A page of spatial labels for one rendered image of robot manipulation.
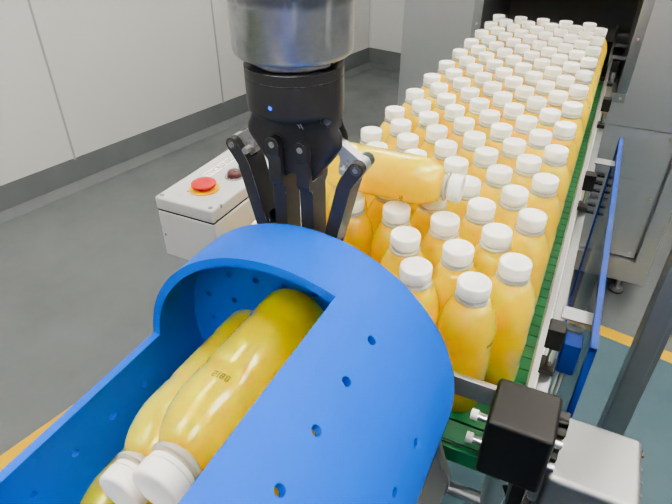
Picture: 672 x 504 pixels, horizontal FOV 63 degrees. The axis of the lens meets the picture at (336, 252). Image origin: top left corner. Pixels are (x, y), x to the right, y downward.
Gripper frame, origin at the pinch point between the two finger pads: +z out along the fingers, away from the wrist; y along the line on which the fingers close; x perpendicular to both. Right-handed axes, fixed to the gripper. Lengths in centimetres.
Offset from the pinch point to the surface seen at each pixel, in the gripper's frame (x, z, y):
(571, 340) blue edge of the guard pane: -34, 27, -27
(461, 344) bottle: -12.1, 13.8, -13.9
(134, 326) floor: -74, 116, 121
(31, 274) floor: -81, 116, 187
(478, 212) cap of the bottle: -31.8, 7.4, -10.1
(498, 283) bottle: -20.1, 9.8, -15.8
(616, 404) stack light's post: -40, 43, -37
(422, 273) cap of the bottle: -14.3, 6.9, -7.7
